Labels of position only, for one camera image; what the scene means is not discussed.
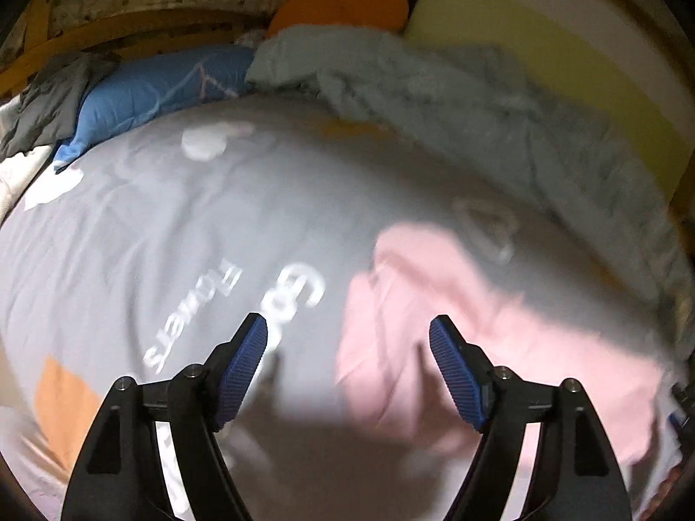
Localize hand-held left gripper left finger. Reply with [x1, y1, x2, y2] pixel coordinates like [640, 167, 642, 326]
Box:
[60, 312, 269, 521]

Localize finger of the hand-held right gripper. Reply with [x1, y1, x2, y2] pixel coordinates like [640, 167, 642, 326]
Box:
[670, 383, 687, 431]

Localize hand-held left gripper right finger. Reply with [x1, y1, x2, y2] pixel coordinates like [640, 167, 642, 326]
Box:
[429, 315, 633, 521]

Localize pink printed t-shirt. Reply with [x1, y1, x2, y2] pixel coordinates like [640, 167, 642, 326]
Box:
[334, 222, 682, 468]

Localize grey printed bed sheet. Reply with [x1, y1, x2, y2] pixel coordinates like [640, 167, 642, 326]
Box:
[0, 92, 685, 521]

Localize grey-blue blanket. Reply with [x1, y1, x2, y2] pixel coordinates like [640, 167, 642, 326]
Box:
[247, 24, 695, 348]

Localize blue pillow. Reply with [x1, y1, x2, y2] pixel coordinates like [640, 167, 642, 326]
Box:
[54, 46, 258, 175]

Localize grey cloth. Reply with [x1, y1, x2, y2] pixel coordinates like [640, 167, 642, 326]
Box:
[0, 51, 120, 158]

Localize pastel striped cushion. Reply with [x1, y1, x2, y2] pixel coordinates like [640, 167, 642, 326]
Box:
[404, 0, 695, 201]

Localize wooden bed frame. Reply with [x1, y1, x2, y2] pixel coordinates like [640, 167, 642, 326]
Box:
[0, 8, 283, 101]

